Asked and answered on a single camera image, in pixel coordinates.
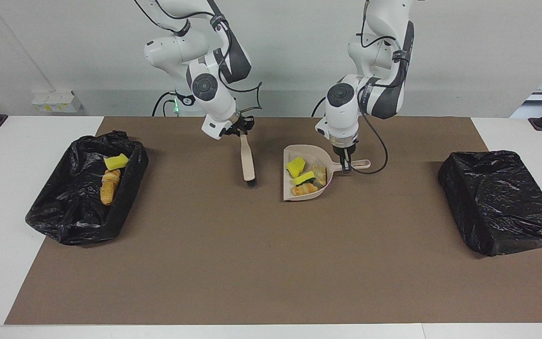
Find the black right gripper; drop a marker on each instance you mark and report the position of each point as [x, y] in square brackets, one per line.
[233, 128]

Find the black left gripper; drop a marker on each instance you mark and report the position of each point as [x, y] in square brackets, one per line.
[345, 145]

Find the angular pale bread chunk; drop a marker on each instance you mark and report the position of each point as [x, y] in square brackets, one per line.
[320, 175]

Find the beige brush with black bristles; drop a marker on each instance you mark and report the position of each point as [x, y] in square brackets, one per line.
[247, 160]

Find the beige plastic dustpan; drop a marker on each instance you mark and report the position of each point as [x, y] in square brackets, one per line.
[308, 153]

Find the orange croissant piece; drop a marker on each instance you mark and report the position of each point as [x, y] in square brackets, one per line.
[305, 189]

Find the notched yellow sponge piece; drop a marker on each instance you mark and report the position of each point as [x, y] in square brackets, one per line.
[115, 162]

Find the lumpy pale bread piece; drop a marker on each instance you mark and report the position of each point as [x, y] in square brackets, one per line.
[111, 176]

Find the brown fried bread roll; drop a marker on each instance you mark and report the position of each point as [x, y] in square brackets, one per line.
[108, 194]

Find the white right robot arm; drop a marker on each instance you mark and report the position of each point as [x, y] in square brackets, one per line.
[205, 87]

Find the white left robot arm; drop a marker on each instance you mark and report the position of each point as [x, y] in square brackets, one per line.
[341, 101]

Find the bin with black bag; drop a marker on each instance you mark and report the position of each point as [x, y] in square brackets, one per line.
[73, 212]
[497, 202]

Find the brown table mat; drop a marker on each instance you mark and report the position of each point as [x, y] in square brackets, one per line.
[271, 282]

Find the white wall socket box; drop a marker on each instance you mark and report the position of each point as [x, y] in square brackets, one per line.
[57, 101]

